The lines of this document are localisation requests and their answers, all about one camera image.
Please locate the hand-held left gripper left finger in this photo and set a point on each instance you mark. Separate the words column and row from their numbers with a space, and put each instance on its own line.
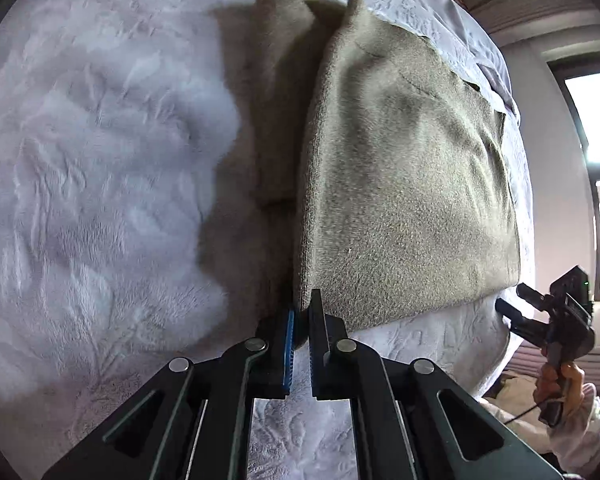
column 289, row 355

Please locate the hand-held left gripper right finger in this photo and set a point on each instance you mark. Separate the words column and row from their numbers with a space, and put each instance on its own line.
column 317, row 345

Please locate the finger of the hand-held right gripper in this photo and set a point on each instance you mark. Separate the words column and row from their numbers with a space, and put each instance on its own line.
column 522, row 322
column 532, row 296

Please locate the grey knit sweater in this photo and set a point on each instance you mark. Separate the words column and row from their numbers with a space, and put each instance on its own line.
column 405, row 185

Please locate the person's right hand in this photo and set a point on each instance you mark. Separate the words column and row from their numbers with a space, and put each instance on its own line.
column 572, row 385

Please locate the lavender fleece blanket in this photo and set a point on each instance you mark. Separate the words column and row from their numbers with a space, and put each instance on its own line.
column 480, row 70

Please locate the pale embossed bed cover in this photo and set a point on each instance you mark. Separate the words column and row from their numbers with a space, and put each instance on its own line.
column 105, row 185

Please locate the grey curtain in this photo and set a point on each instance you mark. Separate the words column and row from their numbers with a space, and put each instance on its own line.
column 530, row 20

